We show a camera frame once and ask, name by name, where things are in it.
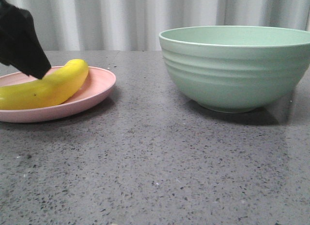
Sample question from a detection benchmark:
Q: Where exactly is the green ribbed bowl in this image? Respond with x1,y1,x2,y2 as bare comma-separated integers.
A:
159,26,310,113

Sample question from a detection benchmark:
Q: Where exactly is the yellow banana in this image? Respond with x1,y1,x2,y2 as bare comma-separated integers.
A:
0,59,89,110

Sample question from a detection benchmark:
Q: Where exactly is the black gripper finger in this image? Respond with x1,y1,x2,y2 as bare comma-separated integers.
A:
0,0,51,79

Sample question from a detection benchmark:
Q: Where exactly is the pink plate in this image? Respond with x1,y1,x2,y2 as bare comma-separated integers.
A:
0,67,116,123

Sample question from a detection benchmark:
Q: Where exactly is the white curtain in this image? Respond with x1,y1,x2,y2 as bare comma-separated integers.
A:
7,0,310,51

